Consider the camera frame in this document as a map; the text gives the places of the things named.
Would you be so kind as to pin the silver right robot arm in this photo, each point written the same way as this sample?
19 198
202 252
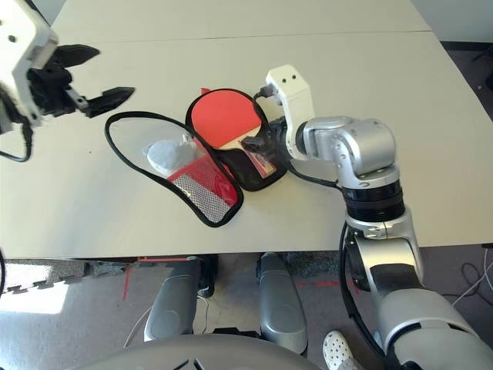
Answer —
346 142

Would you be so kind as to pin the grey trouser leg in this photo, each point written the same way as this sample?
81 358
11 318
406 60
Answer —
348 364

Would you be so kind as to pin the grey right robot leg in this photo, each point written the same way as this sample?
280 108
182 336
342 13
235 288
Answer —
281 304

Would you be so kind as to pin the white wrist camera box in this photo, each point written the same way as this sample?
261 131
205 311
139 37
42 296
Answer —
23 50
289 88

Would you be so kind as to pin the grey left robot leg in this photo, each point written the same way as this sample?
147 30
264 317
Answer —
173 304

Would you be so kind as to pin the red tape corner mark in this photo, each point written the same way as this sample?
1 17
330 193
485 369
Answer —
126 285

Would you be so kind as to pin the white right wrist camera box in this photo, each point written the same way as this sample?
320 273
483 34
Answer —
289 88

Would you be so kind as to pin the red tape cross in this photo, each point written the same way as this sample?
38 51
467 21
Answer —
323 285

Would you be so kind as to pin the grey plush zipper charm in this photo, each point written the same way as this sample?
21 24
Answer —
165 156

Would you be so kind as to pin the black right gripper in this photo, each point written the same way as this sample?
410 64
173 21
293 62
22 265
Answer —
277 138

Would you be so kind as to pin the grey robot torso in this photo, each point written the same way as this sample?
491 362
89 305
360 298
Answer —
192 354

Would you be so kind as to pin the black red paddle case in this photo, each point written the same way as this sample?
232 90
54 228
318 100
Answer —
208 200

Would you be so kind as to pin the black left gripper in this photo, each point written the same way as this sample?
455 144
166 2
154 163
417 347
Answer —
52 92

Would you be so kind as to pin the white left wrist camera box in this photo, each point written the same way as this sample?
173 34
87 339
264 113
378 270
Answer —
23 50

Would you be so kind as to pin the grey robot leg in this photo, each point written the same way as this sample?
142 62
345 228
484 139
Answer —
173 304
281 304

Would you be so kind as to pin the red ping-pong paddle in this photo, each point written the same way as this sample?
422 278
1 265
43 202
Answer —
223 115

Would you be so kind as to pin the white clog shoe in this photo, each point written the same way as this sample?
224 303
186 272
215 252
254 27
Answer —
337 348

